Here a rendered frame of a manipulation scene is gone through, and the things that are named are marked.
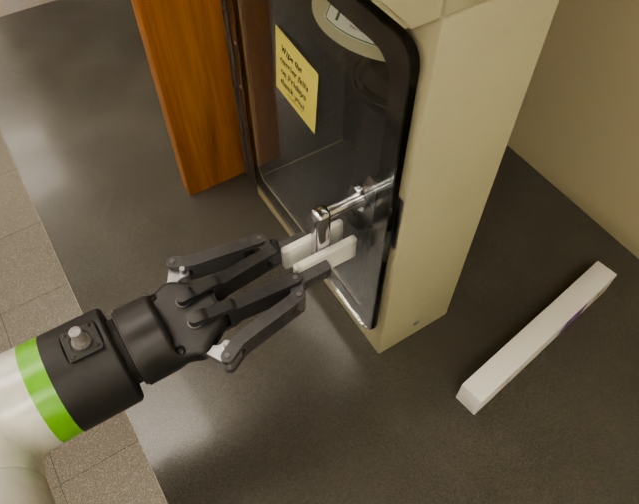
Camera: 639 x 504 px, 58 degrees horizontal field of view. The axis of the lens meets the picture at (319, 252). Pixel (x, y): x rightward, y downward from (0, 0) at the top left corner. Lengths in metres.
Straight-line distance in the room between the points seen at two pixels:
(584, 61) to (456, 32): 0.52
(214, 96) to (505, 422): 0.56
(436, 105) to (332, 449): 0.42
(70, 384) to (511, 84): 0.42
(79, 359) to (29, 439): 0.07
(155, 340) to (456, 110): 0.31
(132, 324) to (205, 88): 0.39
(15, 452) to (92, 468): 1.28
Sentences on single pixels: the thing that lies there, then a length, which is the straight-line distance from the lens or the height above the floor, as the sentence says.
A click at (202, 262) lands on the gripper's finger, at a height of 1.16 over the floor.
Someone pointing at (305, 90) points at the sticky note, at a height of 1.26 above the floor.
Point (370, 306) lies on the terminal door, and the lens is 0.66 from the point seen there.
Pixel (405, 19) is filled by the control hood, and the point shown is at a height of 1.42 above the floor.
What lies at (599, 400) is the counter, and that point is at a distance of 0.80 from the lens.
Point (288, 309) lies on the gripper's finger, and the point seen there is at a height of 1.16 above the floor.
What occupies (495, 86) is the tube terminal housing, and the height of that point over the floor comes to 1.33.
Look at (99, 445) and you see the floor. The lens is 1.80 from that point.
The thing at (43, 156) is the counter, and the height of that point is 0.94.
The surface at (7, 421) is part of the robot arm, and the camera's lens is 0.52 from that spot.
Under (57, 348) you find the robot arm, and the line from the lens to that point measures 0.52.
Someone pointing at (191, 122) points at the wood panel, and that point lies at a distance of 0.83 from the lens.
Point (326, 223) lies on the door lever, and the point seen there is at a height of 1.20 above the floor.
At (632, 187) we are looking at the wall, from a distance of 0.93.
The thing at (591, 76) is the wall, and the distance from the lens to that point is 0.91.
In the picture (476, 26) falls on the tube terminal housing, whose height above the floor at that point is 1.39.
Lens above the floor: 1.62
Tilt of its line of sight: 55 degrees down
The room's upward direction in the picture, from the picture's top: straight up
